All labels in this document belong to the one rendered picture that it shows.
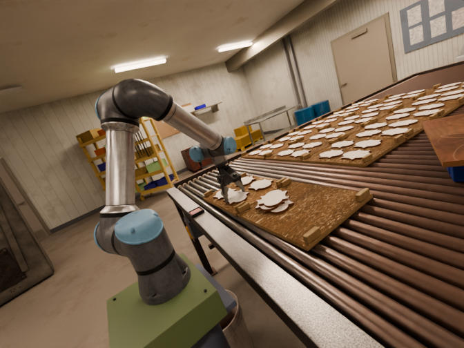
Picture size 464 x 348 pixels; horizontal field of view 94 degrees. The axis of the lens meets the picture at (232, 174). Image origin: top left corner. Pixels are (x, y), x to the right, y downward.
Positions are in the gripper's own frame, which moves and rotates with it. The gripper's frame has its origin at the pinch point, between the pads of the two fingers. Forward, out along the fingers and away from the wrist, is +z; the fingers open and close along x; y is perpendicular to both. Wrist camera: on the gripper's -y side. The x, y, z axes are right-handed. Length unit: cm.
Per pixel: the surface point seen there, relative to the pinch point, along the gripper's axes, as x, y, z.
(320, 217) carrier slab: -5.1, -49.3, 2.1
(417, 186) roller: -38, -64, 5
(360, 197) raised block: -19, -56, 1
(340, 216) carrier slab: -8, -55, 2
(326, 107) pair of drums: -491, 318, 35
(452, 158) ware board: -34, -75, -7
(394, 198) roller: -28, -61, 5
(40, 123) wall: 157, 626, -189
